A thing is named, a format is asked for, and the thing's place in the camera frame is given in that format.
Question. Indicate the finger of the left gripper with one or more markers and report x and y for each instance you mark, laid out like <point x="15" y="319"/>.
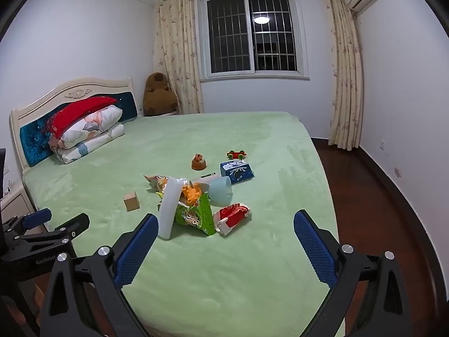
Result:
<point x="61" y="236"/>
<point x="36" y="219"/>

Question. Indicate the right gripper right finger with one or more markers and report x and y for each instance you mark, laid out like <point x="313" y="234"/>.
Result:
<point x="384" y="310"/>

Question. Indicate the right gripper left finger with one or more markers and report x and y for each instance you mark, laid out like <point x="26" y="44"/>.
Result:
<point x="84" y="296"/>

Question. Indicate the wooden cube block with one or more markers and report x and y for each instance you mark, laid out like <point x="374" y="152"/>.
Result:
<point x="131" y="201"/>

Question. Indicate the orange chip bag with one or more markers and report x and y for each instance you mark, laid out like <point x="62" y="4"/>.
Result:
<point x="157" y="183"/>

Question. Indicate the white plastic tube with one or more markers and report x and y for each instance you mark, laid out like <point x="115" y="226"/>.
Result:
<point x="169" y="203"/>

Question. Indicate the green snack bag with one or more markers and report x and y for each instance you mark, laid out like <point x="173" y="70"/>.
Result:
<point x="198" y="214"/>

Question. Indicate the orange dinosaur toy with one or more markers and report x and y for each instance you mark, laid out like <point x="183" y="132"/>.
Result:
<point x="190" y="194"/>

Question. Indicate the red white wrapper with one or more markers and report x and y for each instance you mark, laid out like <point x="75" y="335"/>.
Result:
<point x="227" y="218"/>

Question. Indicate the brown hamster plush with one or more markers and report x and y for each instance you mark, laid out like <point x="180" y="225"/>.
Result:
<point x="198" y="162"/>

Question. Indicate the blue tissue box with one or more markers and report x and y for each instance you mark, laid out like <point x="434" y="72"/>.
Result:
<point x="237" y="171"/>

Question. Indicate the red green toy car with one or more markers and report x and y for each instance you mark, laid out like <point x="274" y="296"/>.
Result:
<point x="233" y="155"/>

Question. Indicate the white cylindrical jar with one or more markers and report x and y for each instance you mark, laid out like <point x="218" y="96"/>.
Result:
<point x="205" y="180"/>

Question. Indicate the white nightstand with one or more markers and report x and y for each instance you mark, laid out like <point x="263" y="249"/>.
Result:
<point x="16" y="203"/>

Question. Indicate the cream bed headboard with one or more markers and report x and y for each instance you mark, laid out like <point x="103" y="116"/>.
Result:
<point x="67" y="93"/>

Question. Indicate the red pillow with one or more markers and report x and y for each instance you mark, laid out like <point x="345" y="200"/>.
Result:
<point x="64" y="118"/>

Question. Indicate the floral white pillow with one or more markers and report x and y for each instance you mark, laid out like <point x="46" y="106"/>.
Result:
<point x="87" y="127"/>

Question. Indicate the green bed blanket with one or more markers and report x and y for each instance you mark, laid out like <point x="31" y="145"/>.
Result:
<point x="257" y="280"/>

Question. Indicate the brown plush bear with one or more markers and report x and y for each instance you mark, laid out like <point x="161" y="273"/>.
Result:
<point x="158" y="98"/>

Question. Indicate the light blue plastic cup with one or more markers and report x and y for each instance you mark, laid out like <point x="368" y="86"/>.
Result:
<point x="220" y="191"/>

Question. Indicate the right floral curtain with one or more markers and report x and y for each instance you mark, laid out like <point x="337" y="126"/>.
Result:
<point x="347" y="99"/>

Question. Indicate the floral curtain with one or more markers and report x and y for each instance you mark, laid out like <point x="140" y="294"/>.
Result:
<point x="347" y="99"/>
<point x="175" y="52"/>

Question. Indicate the left floral curtain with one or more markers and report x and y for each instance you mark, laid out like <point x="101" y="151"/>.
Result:
<point x="175" y="52"/>

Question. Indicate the window with bars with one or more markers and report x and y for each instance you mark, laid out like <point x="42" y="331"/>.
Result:
<point x="251" y="38"/>

